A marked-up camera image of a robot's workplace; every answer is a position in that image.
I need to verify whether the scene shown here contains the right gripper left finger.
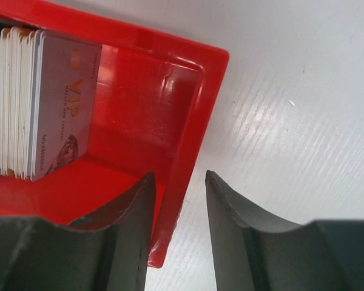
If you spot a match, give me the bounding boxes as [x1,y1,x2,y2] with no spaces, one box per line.
[0,172,156,290]

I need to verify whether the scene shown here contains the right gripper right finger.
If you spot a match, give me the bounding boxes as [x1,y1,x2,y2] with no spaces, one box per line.
[205,171,364,290]

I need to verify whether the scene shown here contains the red plastic bin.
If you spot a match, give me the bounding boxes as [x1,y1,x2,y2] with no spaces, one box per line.
[0,1,229,268]

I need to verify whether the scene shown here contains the white card stack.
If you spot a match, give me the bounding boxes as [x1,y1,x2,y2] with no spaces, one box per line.
[0,22,102,181]

